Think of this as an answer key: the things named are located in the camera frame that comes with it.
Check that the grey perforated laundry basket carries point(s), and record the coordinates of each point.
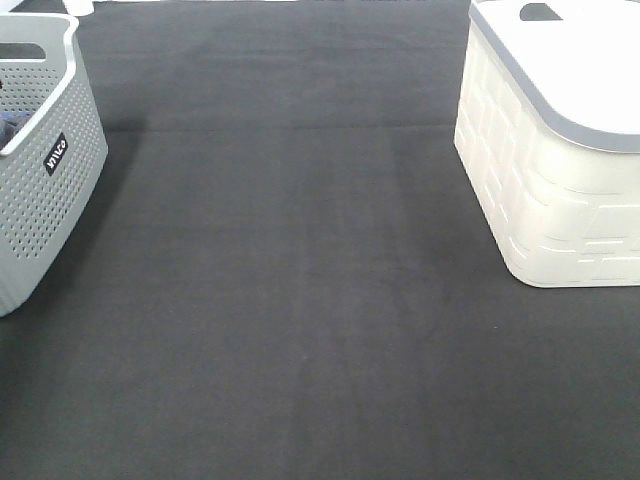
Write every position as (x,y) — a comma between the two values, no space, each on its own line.
(50,168)

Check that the white lidded storage box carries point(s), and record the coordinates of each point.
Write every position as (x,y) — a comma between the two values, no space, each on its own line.
(547,130)

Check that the blue towel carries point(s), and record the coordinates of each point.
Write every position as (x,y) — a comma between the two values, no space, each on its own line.
(11,124)

